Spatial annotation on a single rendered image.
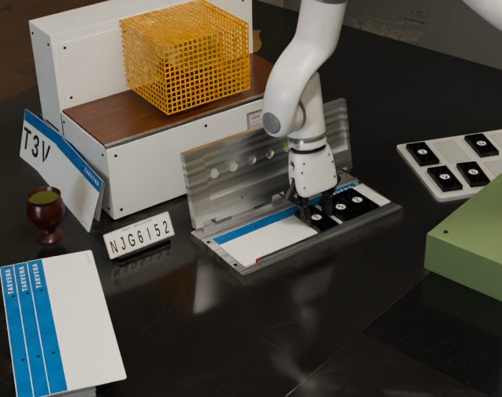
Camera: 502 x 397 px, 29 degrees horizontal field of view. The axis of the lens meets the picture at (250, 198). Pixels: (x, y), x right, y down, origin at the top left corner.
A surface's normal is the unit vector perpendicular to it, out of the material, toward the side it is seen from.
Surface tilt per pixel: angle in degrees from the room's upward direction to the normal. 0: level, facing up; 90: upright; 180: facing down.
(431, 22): 90
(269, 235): 0
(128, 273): 0
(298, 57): 40
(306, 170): 77
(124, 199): 90
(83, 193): 69
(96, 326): 0
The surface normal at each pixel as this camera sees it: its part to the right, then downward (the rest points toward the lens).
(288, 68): -0.36, -0.26
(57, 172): -0.81, -0.04
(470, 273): -0.65, 0.41
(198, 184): 0.55, 0.25
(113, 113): -0.02, -0.85
